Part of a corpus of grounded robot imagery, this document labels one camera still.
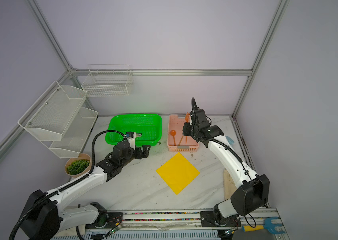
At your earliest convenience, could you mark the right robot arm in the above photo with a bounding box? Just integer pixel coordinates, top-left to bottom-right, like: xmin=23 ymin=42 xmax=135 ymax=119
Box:
xmin=183 ymin=106 xmax=270 ymax=223

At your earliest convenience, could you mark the white mesh two-tier shelf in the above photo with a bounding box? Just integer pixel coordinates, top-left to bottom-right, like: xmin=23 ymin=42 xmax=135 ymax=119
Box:
xmin=18 ymin=82 xmax=98 ymax=159

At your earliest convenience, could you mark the green plastic basket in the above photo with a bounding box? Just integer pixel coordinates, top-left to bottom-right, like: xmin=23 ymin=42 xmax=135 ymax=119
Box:
xmin=108 ymin=114 xmax=163 ymax=147

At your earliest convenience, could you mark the potted green succulent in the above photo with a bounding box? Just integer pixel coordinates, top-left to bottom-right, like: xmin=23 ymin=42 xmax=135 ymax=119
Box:
xmin=65 ymin=153 xmax=92 ymax=178

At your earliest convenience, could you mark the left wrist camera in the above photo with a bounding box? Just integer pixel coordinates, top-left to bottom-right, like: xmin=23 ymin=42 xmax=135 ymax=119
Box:
xmin=126 ymin=132 xmax=137 ymax=149

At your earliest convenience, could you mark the blue yellow hand rake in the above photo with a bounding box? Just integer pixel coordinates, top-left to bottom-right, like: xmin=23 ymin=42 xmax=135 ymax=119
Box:
xmin=242 ymin=217 xmax=286 ymax=235

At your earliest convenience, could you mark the pink plastic basket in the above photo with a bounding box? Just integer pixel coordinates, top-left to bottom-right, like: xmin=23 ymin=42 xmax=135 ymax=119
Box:
xmin=167 ymin=113 xmax=200 ymax=153

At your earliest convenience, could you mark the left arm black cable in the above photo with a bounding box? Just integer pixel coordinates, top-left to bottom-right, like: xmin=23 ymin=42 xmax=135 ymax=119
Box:
xmin=8 ymin=129 xmax=128 ymax=240

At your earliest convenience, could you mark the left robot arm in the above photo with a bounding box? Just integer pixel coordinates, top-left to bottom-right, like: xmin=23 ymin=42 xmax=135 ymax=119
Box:
xmin=9 ymin=142 xmax=151 ymax=240

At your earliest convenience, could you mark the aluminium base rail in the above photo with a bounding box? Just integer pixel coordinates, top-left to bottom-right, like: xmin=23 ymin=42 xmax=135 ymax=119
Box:
xmin=52 ymin=208 xmax=291 ymax=240

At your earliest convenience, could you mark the yellow paper napkin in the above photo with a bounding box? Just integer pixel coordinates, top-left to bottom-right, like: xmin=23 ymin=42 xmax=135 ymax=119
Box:
xmin=156 ymin=153 xmax=200 ymax=195

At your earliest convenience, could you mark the light blue garden trowel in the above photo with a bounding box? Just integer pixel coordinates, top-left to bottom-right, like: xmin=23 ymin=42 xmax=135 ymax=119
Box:
xmin=225 ymin=136 xmax=235 ymax=146

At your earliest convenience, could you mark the beige work glove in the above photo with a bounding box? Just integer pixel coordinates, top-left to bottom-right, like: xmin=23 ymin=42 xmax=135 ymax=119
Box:
xmin=223 ymin=169 xmax=237 ymax=200

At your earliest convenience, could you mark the orange plastic fork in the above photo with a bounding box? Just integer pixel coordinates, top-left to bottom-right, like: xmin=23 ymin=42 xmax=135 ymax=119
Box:
xmin=177 ymin=113 xmax=190 ymax=147

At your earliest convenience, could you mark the white wire basket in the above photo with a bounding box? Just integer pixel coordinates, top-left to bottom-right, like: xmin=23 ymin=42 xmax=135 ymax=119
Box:
xmin=82 ymin=65 xmax=134 ymax=97

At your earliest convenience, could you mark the orange plastic spoon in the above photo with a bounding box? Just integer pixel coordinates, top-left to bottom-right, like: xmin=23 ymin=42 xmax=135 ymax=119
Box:
xmin=169 ymin=130 xmax=177 ymax=146

